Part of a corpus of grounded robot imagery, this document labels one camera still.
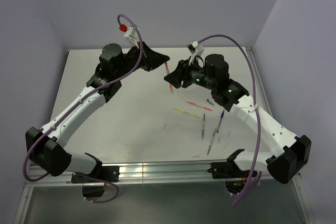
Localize aluminium front rail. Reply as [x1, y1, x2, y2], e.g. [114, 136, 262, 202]
[25, 156, 301, 188]

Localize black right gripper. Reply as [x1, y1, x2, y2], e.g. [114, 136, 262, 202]
[164, 55, 216, 90]

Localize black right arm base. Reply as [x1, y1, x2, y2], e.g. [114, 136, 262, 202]
[207, 161, 250, 194]

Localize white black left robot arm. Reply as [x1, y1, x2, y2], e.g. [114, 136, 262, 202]
[25, 43, 170, 182]

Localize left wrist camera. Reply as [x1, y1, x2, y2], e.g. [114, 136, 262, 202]
[119, 24, 140, 48]

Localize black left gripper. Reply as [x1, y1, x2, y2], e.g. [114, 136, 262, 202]
[114, 41, 169, 79]

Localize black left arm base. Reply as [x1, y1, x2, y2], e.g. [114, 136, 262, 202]
[71, 165, 121, 200]

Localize yellow highlighter pen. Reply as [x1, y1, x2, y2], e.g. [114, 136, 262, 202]
[174, 108, 201, 118]

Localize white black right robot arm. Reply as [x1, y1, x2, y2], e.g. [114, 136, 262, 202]
[164, 54, 311, 184]

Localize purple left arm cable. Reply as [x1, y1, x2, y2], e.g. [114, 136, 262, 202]
[23, 14, 144, 204]

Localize pink highlighter pen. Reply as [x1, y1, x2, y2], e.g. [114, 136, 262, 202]
[186, 101, 213, 111]

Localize blue ballpoint pen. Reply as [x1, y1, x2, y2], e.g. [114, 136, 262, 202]
[216, 109, 225, 133]

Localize orange highlighter pen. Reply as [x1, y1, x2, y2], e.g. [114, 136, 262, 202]
[164, 62, 174, 93]

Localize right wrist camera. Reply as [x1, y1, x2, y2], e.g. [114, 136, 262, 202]
[187, 40, 204, 62]

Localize purple highlighter pen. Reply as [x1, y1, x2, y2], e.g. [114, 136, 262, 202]
[202, 113, 206, 141]

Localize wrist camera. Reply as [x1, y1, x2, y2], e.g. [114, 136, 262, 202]
[119, 24, 140, 48]
[187, 40, 204, 62]

